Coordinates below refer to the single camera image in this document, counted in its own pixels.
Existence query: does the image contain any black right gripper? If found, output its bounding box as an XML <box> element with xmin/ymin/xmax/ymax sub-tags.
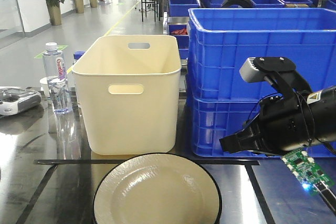
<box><xmin>219</xmin><ymin>92</ymin><xmax>315</xmax><ymax>155</ymax></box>

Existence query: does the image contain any beige plate black-rimmed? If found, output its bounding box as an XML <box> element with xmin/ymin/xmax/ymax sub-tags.
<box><xmin>93</xmin><ymin>153</ymin><xmax>222</xmax><ymax>223</ymax></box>

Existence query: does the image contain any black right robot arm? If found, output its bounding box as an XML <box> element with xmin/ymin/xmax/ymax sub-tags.
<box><xmin>219</xmin><ymin>86</ymin><xmax>335</xmax><ymax>156</ymax></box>

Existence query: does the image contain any green circuit board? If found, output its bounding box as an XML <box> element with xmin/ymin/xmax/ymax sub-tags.
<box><xmin>281</xmin><ymin>148</ymin><xmax>335</xmax><ymax>195</ymax></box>

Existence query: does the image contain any large blue plastic crate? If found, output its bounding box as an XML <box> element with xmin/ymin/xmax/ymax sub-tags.
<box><xmin>186</xmin><ymin>8</ymin><xmax>335</xmax><ymax>157</ymax></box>

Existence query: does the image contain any cream plastic basket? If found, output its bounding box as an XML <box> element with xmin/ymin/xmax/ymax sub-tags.
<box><xmin>72</xmin><ymin>35</ymin><xmax>181</xmax><ymax>155</ymax></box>

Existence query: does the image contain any blue-capped bottle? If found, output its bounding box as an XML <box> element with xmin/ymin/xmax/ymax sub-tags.
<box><xmin>72</xmin><ymin>50</ymin><xmax>85</xmax><ymax>65</ymax></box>

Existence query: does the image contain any clear water bottle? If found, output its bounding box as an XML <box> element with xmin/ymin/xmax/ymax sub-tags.
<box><xmin>43</xmin><ymin>42</ymin><xmax>72</xmax><ymax>114</ymax></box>

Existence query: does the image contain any white paper cup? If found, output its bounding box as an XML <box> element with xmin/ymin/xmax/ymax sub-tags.
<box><xmin>39</xmin><ymin>77</ymin><xmax>50</xmax><ymax>99</ymax></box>

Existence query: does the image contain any grey white handheld device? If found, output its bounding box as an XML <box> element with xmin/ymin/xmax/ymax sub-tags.
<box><xmin>1</xmin><ymin>87</ymin><xmax>41</xmax><ymax>116</ymax></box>

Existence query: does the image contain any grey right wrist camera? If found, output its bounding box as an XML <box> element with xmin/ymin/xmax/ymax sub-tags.
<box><xmin>239</xmin><ymin>57</ymin><xmax>312</xmax><ymax>98</ymax></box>

